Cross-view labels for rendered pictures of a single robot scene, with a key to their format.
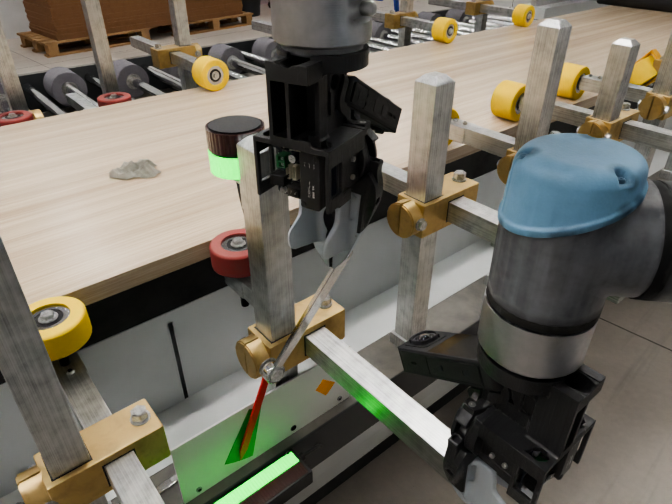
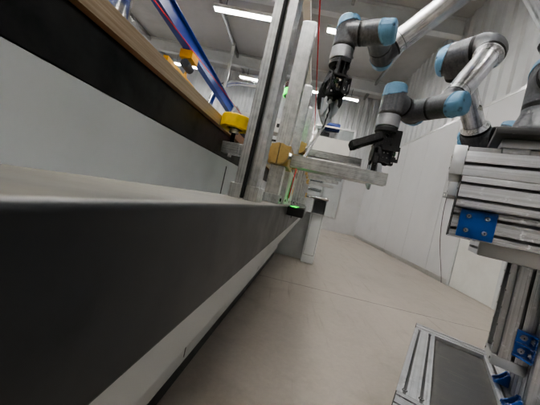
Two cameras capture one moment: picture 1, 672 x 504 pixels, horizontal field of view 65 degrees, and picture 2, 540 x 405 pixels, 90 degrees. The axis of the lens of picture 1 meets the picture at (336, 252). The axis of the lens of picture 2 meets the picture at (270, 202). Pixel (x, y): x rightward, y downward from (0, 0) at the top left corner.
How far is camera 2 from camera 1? 94 cm
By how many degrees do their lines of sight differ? 50
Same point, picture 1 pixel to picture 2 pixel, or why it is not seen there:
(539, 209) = (398, 87)
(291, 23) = (345, 51)
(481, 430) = (382, 146)
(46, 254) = not seen: hidden behind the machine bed
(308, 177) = (344, 84)
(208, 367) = not seen: hidden behind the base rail
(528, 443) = (392, 147)
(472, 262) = not seen: hidden behind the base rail
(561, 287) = (401, 104)
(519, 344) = (394, 117)
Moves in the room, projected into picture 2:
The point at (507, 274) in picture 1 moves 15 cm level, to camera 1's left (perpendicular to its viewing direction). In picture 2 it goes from (391, 102) to (369, 81)
